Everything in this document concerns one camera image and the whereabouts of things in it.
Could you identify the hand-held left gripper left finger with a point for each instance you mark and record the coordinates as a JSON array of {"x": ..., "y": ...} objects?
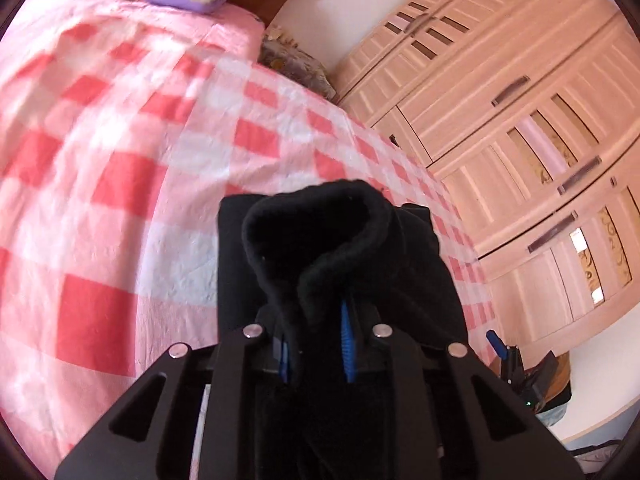
[{"x": 284, "y": 365}]

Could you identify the pink pillow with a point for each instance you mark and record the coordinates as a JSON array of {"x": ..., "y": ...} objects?
[{"x": 235, "y": 35}]

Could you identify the light wooden wardrobe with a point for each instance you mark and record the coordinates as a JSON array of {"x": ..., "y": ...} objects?
[{"x": 500, "y": 160}]

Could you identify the black pants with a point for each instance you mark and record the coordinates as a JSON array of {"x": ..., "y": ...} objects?
[{"x": 310, "y": 240}]

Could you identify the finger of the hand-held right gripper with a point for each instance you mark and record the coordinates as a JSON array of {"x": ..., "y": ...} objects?
[{"x": 495, "y": 342}]

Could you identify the patterned cushion by headboard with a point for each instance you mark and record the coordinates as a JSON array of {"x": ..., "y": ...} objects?
[{"x": 300, "y": 65}]

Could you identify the grey fabric item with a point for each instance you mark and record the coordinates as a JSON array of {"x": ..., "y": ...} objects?
[{"x": 597, "y": 455}]

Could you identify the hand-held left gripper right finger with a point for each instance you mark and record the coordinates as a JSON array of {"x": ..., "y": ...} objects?
[{"x": 347, "y": 350}]

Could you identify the pink checkered bed sheet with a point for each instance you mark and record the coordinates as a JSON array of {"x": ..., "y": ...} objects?
[{"x": 100, "y": 160}]

